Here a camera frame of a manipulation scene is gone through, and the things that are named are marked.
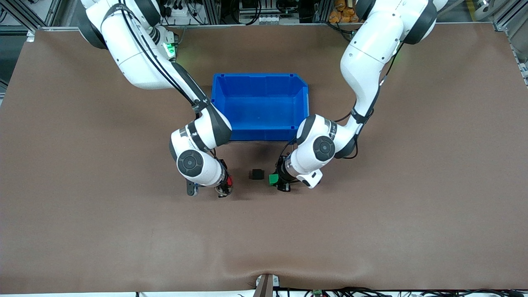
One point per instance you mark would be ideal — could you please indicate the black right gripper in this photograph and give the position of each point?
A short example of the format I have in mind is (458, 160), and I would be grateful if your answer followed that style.
(225, 188)

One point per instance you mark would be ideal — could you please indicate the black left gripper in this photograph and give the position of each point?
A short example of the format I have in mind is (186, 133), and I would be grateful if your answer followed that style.
(281, 177)

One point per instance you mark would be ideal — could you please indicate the small green cube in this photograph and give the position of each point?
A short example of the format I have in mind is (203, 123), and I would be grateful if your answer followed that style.
(273, 180)

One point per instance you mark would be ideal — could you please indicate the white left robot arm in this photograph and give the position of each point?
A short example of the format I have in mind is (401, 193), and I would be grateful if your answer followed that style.
(371, 49)

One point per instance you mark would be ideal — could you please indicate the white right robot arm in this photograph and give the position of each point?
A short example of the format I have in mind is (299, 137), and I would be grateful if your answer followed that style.
(132, 53)

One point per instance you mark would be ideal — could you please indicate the small black cube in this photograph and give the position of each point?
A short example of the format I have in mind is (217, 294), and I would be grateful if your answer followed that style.
(257, 174)

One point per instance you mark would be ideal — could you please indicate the blue plastic storage bin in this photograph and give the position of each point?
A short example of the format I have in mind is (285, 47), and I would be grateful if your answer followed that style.
(260, 111)

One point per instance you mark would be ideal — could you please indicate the brown table mat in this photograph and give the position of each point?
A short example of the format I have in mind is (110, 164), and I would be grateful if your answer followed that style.
(165, 239)

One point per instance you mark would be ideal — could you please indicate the green terminal connector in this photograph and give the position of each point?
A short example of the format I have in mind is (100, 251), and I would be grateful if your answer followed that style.
(317, 293)

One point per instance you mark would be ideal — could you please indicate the white power strip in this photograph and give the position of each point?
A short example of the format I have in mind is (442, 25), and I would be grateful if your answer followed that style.
(181, 12)

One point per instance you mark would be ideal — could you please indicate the orange snack bag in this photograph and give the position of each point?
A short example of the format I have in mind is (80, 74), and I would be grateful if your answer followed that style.
(342, 11)

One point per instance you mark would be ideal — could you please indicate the aluminium frame strut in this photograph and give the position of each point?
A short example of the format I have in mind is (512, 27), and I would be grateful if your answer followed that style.
(37, 12)
(509, 16)

